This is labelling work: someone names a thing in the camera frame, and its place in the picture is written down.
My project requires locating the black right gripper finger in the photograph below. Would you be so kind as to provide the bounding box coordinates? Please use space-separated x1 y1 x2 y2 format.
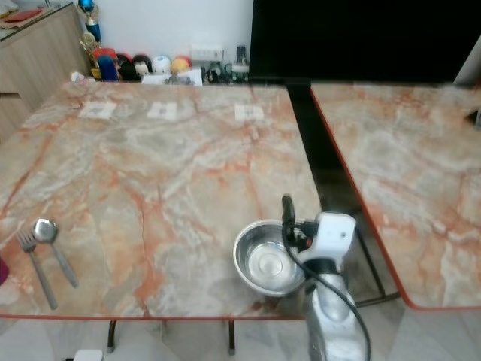
281 194 298 246

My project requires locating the round stainless steel bowl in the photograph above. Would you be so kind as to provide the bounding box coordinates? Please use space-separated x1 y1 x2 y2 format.
232 219 309 296

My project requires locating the white paper table tag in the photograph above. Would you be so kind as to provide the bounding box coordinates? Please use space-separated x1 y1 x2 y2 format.
147 102 179 121
79 102 117 120
234 105 265 123

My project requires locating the small black device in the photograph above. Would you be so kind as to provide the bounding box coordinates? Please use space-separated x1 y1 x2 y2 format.
231 46 250 77

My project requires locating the stainless steel fork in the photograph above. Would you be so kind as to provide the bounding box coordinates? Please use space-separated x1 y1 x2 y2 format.
17 230 59 311

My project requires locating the stainless steel spoon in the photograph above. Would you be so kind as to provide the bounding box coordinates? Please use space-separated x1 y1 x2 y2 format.
33 218 80 289

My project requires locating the white printed paper sheet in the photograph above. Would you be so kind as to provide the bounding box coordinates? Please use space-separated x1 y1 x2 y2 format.
141 69 204 86

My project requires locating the orange and yellow figurine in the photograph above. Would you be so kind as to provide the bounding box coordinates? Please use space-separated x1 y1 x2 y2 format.
171 56 192 75

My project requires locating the black round figurine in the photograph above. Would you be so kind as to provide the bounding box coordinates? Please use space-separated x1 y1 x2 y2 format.
119 53 153 80

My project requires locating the red and blue figurine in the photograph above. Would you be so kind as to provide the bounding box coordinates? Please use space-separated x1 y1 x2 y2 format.
95 47 119 81

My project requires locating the light wooden cabinet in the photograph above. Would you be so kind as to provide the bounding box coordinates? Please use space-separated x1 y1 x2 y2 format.
0 4 89 140

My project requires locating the white floor device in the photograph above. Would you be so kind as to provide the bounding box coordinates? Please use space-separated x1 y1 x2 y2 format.
74 349 104 361

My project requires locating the blue and gold trophy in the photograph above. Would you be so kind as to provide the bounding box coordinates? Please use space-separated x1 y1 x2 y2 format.
79 0 103 43

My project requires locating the flat red item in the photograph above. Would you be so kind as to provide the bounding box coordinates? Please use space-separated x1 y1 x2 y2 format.
24 8 65 23

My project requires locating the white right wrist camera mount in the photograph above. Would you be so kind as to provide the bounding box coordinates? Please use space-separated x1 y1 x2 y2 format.
302 212 358 264

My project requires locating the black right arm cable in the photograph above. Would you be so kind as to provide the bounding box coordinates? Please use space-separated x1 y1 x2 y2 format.
283 223 374 361

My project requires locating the white wall socket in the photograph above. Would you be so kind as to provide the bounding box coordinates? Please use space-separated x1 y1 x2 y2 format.
191 46 225 62

